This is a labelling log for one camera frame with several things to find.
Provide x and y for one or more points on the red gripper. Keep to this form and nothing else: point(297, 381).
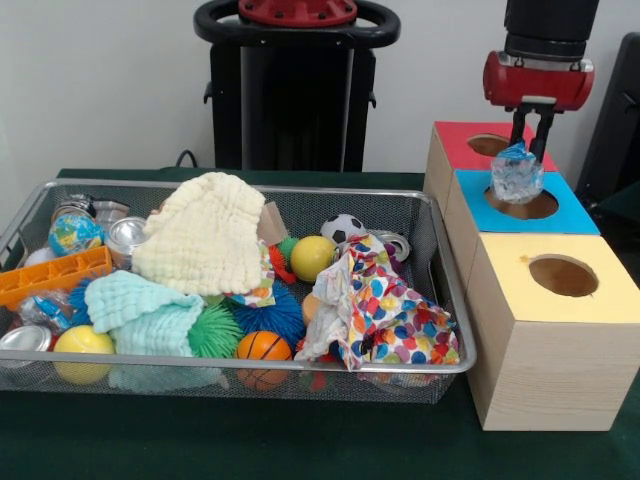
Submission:
point(540, 85)

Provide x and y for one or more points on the clear plastic packet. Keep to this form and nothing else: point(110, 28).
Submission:
point(517, 177)
point(47, 310)

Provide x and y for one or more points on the small polka dot cloth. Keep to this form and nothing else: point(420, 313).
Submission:
point(370, 250)

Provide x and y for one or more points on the wooden three-hole box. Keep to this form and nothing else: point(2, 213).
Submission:
point(550, 375)

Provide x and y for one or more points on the shallow silver mesh bin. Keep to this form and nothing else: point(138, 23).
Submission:
point(310, 387)

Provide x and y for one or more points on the black flat panel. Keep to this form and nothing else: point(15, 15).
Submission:
point(620, 140)

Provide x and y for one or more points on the dark green side-table cloth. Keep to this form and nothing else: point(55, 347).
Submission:
point(625, 197)

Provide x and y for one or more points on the small soccer ball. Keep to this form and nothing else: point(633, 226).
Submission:
point(342, 227)

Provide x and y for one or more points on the large polka dot cloth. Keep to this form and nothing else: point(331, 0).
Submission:
point(400, 325)

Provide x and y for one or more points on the yellow foam ball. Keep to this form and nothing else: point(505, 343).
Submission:
point(312, 257)
point(82, 340)

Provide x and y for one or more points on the blue spiky ball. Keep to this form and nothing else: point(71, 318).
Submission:
point(270, 312)
point(80, 305)

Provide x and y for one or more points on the orange toy basketball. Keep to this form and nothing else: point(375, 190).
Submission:
point(264, 346)

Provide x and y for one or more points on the cream waffle cloth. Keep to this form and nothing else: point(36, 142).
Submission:
point(200, 235)

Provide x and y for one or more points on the green spiky ball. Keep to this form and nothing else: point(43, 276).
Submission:
point(215, 330)

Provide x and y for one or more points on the dark green tablecloth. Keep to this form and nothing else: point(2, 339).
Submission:
point(250, 440)

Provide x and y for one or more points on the silver drink can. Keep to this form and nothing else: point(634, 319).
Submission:
point(125, 237)
point(25, 340)

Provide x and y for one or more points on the mint green waffle cloth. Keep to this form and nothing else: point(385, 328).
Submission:
point(145, 310)

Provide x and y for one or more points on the blue globe ball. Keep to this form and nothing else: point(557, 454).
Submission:
point(75, 235)

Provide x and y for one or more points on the orange plastic grid tray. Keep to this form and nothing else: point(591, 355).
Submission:
point(50, 275)

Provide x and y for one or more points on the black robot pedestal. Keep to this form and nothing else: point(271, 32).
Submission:
point(300, 100)

